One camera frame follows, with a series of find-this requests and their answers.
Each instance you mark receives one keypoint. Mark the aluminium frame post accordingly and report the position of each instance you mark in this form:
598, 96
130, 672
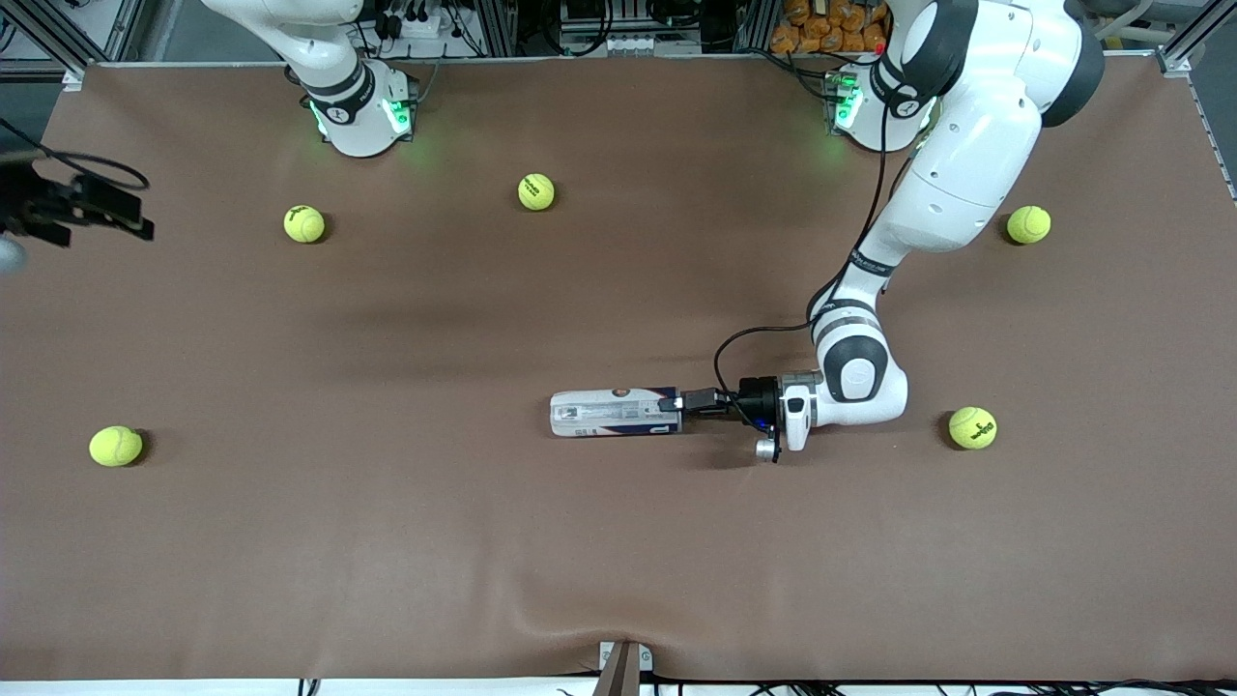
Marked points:
756, 24
495, 24

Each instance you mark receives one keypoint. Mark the yellow tennis ball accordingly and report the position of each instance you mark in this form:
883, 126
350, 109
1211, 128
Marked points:
304, 223
536, 191
116, 446
1029, 224
972, 427

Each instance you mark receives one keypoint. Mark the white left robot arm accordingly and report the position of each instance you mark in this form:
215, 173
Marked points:
966, 164

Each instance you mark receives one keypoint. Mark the silver table edge bracket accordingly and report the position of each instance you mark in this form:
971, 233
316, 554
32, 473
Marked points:
646, 657

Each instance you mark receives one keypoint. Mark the black electronics box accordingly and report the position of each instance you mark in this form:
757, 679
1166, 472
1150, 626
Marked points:
628, 14

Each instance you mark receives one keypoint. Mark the brown table cover mat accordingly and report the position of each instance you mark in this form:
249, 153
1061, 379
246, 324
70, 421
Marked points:
618, 532

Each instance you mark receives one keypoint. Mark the brown bar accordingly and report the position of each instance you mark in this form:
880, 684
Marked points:
618, 677

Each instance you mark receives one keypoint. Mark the aluminium frame strut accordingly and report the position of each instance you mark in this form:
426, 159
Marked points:
48, 43
1189, 43

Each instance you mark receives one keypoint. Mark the white power strip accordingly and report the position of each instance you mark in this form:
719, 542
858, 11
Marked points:
416, 27

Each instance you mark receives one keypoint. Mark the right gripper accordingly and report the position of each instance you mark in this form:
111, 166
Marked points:
29, 205

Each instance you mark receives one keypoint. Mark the bag of orange objects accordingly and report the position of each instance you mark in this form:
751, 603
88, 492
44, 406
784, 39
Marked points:
821, 29

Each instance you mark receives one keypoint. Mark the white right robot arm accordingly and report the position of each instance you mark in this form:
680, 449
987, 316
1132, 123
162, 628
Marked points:
358, 126

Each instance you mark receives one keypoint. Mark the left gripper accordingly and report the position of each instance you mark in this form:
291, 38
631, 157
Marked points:
755, 397

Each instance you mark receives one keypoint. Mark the white blue tennis ball can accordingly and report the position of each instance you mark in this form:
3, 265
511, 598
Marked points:
609, 411

